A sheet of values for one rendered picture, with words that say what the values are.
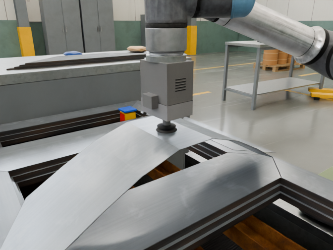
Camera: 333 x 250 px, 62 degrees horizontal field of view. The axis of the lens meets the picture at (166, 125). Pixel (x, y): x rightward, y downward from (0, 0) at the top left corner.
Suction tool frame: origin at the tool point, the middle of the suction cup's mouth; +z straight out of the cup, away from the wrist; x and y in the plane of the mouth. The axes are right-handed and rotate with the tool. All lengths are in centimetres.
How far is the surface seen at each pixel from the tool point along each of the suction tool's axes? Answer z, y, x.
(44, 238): 8.9, 3.5, -26.4
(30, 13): -48, -871, 194
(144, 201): 15.7, -2.7, -4.1
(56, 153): 15.4, -39.4, -11.5
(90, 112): 15, -71, 14
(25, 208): 9.3, -6.8, -26.9
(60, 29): -4, -807, 251
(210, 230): 19.0, 10.4, 3.3
